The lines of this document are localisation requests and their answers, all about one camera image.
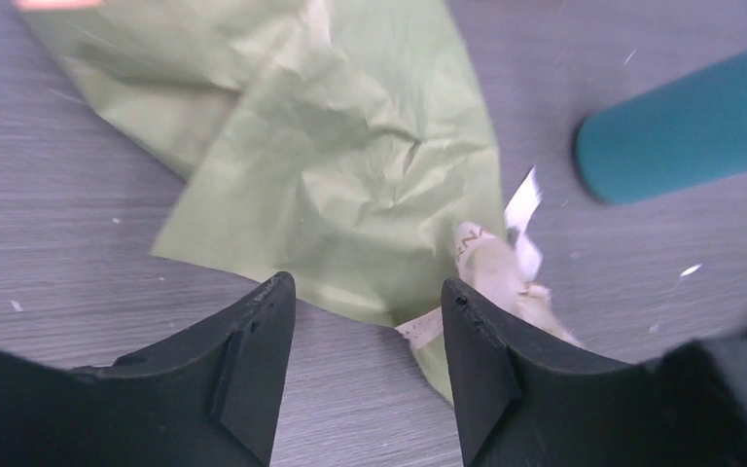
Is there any cream ribbon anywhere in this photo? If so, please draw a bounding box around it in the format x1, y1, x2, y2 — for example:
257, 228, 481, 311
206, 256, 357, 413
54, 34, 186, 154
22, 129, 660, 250
394, 165, 585, 352

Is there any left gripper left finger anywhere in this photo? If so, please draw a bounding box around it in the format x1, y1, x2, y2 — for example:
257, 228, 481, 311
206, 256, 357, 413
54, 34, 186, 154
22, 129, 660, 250
0, 272, 296, 466

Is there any green wrapping paper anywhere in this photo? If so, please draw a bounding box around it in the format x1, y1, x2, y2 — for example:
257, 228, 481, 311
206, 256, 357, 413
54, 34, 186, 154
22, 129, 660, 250
18, 0, 507, 404

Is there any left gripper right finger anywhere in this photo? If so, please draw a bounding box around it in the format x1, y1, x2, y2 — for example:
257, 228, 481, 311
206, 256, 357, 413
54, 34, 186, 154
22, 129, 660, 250
442, 278, 747, 466

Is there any teal vase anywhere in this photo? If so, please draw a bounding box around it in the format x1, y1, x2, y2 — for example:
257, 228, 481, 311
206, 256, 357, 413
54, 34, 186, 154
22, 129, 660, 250
574, 51, 747, 204

